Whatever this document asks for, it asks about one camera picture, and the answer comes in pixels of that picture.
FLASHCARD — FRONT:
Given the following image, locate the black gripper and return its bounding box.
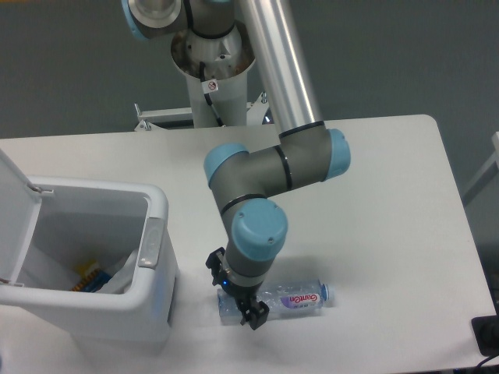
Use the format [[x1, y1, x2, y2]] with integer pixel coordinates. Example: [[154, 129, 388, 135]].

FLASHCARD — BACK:
[[205, 247, 269, 330]]

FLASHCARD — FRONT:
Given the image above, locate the clear plastic water bottle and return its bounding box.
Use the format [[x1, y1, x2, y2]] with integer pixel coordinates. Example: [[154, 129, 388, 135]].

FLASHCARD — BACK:
[[218, 279, 334, 325]]

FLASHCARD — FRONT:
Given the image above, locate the clear plastic bag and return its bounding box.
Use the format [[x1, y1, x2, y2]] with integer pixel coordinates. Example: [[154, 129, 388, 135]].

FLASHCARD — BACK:
[[97, 249, 138, 295]]

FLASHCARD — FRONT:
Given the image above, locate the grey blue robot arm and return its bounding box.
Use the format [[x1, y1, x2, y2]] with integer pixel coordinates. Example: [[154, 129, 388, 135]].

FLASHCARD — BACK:
[[122, 1, 350, 329]]

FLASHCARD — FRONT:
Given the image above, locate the colourful trash in can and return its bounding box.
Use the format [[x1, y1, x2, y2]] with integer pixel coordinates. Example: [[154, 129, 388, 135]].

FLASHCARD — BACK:
[[71, 259, 111, 293]]

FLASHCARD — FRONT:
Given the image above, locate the white trash can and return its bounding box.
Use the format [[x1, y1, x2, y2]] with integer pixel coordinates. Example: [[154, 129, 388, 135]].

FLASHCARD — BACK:
[[1, 177, 179, 345]]

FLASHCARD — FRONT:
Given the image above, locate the white trash can lid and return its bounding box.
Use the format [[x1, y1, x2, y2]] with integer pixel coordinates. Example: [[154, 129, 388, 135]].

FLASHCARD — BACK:
[[1, 153, 42, 284]]

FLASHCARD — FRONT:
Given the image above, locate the black device at edge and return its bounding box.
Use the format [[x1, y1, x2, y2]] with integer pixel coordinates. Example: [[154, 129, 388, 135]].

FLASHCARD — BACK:
[[471, 315, 498, 356]]

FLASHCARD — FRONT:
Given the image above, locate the white metal base frame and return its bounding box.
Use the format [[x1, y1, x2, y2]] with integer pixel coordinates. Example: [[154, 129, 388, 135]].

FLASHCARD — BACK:
[[134, 91, 274, 132]]

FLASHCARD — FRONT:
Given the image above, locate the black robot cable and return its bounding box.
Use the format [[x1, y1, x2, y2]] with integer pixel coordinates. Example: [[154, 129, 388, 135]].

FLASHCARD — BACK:
[[198, 61, 227, 128]]

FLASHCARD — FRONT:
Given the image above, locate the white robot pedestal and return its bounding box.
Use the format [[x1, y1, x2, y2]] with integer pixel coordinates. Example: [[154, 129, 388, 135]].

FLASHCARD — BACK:
[[171, 21, 255, 128]]

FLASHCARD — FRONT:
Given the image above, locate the white frame at right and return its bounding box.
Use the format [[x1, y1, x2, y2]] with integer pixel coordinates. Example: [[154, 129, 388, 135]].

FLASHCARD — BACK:
[[461, 132, 498, 206]]

